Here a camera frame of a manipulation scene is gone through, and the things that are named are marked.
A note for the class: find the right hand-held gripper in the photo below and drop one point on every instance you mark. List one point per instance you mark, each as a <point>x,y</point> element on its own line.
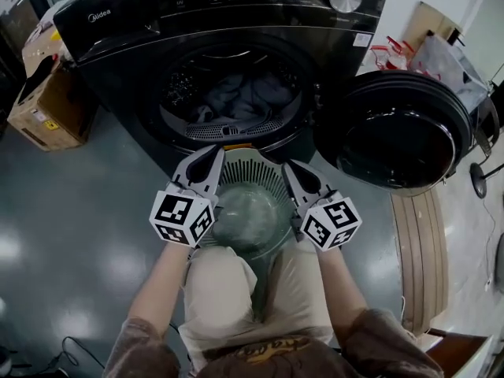
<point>334,223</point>

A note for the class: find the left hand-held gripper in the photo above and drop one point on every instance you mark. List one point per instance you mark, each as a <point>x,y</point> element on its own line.
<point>177,215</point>

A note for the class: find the green plastic laundry basket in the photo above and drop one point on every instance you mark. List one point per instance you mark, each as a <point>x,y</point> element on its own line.
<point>248,219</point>

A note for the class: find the dark grey clothes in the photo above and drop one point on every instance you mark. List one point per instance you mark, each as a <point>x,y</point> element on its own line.
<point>252,97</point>

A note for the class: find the black washing machine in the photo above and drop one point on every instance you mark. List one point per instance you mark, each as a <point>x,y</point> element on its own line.
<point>118,53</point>

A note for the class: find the person's right forearm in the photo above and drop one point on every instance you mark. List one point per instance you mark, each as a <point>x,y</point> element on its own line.
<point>340,286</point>

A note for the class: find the person's left forearm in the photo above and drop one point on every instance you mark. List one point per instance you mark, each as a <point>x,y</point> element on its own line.
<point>161,286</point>

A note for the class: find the round black washer door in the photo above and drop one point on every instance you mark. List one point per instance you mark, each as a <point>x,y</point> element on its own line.
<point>393,148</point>

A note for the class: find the person's beige trousers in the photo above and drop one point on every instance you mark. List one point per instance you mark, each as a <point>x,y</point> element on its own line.
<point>220,290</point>

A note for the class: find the beige grooved wooden board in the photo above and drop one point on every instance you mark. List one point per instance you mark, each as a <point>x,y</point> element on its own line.
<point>421,258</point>

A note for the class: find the open cardboard box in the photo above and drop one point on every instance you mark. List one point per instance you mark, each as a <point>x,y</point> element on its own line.
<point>59,116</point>

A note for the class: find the pile of red-lidded clear containers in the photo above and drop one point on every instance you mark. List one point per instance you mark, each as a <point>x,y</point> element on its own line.
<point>393,55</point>

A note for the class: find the person's brown printed t-shirt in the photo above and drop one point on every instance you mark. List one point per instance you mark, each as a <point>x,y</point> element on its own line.
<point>256,360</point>

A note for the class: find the translucent plastic bag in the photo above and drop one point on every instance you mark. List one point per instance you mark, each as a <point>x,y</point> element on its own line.
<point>449,69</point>

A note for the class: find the black round-back chair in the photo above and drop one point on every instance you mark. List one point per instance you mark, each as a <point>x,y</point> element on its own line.
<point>486,132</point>

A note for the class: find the black yellow-lidded trash bin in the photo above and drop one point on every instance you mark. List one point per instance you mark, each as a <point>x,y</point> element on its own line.
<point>55,35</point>

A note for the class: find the flat cardboard panel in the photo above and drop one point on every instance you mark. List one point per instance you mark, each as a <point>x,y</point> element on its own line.
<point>429,22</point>

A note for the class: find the white round basin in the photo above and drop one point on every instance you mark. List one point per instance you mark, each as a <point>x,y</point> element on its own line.
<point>501,262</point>

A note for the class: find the brown wooden cabinet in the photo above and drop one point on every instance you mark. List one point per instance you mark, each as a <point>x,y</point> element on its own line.
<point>460,353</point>

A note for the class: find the black pedestal fan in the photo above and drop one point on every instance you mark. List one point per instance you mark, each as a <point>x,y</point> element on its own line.
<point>478,179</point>

